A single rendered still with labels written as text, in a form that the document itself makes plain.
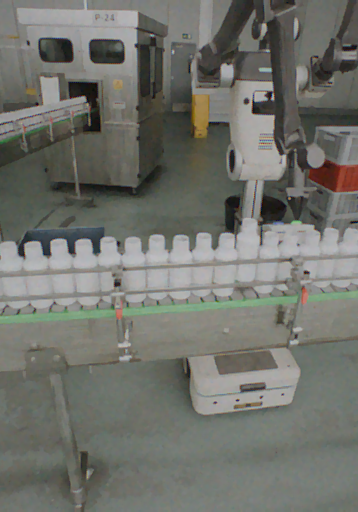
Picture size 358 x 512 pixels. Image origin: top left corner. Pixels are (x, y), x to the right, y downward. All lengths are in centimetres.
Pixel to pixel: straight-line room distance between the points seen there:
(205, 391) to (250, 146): 109
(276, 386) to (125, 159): 339
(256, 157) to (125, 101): 311
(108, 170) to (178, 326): 383
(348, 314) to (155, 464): 109
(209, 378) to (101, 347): 86
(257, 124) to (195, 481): 147
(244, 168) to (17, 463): 158
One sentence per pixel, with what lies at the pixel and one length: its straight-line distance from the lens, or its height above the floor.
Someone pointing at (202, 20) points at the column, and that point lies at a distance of 860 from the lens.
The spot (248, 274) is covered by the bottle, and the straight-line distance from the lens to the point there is 96.
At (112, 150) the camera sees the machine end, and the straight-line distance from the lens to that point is 459.
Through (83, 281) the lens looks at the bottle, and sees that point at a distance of 90.
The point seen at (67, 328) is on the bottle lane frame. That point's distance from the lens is 96.
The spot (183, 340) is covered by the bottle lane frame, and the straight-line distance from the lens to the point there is 100.
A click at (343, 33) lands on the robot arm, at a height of 165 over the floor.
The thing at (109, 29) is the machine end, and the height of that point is 183.
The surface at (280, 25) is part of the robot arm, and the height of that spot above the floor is 164.
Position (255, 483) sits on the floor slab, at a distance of 181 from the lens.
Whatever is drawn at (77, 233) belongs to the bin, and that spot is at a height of 92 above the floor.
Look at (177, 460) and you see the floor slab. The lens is 182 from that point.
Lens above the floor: 155
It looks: 28 degrees down
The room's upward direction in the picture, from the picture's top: 2 degrees clockwise
